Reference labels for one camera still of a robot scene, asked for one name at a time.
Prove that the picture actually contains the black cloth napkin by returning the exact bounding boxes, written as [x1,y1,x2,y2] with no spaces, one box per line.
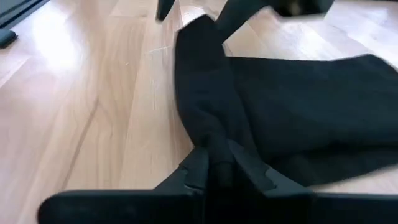
[174,14,398,195]

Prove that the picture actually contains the black aluminium table frame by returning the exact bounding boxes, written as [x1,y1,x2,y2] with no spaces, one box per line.
[0,0,50,29]

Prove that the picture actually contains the black frame clamp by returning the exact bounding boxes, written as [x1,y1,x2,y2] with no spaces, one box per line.
[0,29,18,49]

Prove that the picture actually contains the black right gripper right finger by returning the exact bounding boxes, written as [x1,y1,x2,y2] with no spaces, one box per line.
[228,139,398,224]

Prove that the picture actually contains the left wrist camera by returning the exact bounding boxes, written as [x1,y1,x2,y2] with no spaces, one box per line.
[267,0,336,17]

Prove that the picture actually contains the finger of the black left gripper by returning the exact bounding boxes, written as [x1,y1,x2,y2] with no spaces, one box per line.
[216,0,271,41]
[156,0,175,22]

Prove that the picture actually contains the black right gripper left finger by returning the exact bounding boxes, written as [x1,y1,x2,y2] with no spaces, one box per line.
[37,147,209,224]

